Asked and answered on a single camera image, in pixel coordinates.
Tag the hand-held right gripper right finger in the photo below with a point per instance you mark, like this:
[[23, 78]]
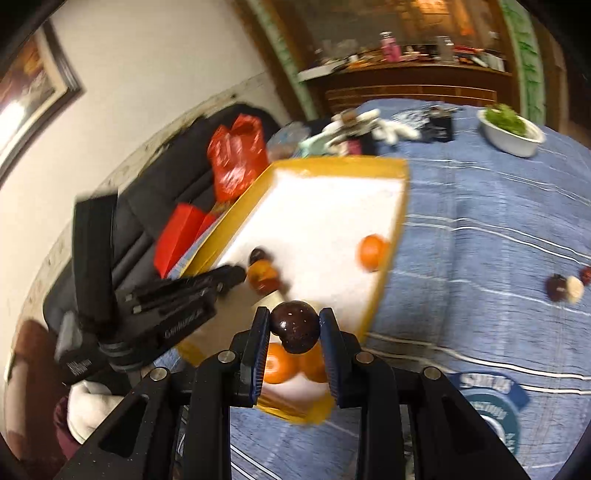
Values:
[[332, 355]]

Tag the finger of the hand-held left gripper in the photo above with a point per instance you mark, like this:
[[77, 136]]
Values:
[[203, 277], [184, 297]]

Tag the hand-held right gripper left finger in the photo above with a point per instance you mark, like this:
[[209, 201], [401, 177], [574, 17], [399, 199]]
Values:
[[258, 360]]

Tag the large orange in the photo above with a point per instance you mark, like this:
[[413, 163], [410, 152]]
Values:
[[277, 367], [374, 251], [316, 364]]

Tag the dark mangosteen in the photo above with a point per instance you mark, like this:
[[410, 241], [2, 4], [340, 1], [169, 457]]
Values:
[[257, 254], [556, 287], [295, 325]]

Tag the small orange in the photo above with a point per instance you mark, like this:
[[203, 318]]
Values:
[[264, 275]]

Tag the yellow box white inside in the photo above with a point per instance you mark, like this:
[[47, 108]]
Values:
[[323, 207]]

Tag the person's left forearm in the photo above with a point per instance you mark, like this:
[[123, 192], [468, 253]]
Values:
[[90, 410]]

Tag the red box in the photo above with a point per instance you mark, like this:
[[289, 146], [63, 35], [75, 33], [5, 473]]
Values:
[[178, 237]]

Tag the red plastic bag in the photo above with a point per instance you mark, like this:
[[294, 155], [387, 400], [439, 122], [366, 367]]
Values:
[[238, 157]]

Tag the black leather chair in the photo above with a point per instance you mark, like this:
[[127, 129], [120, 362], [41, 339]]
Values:
[[184, 147]]

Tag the white cloth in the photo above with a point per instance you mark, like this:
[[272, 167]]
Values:
[[392, 129]]

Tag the white fruit piece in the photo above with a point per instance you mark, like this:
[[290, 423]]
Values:
[[575, 290]]

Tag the small black box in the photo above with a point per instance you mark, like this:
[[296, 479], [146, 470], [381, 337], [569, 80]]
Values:
[[438, 127]]

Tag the white oval bowl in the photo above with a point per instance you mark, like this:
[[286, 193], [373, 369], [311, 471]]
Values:
[[512, 143]]

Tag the wooden sideboard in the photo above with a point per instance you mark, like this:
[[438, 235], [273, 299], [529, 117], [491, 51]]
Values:
[[415, 83]]

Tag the green leafy vegetable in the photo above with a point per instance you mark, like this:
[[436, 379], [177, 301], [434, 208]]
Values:
[[508, 117]]

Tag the pink bottle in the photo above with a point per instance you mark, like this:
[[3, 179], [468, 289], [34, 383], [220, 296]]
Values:
[[390, 46]]

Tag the clear glass jar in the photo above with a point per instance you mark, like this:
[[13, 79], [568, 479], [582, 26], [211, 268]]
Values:
[[445, 47]]

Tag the framed wall picture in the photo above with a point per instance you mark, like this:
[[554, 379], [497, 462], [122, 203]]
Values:
[[32, 87]]

